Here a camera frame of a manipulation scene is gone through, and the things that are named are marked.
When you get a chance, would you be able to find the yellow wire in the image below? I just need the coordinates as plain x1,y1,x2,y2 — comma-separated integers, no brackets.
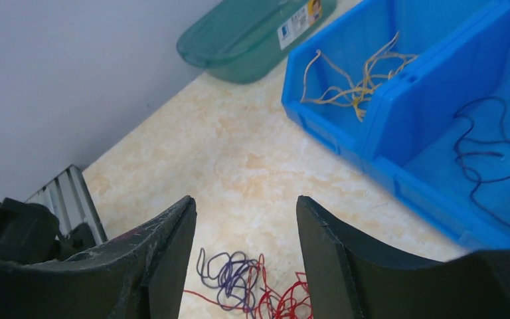
299,31,418,123

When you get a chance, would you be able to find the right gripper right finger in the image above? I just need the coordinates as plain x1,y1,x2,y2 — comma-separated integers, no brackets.
296,195,510,318

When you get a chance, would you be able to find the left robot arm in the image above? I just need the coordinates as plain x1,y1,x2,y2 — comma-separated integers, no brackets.
0,197,96,265

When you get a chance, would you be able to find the red wire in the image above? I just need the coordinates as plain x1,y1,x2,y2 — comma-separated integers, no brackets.
182,253,314,319

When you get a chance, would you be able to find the purple wire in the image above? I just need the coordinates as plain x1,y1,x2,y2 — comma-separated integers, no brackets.
453,96,510,233
195,247,260,316

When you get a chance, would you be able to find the blue three-compartment bin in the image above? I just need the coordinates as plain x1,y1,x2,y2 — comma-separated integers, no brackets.
282,1,510,249

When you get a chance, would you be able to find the teal translucent plastic tray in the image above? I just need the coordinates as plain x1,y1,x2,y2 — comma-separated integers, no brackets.
176,0,337,84

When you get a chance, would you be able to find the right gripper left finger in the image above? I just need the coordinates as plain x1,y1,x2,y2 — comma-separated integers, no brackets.
0,196,197,318

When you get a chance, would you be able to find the aluminium frame rail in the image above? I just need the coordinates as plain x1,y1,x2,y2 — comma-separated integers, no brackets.
26,165,108,245

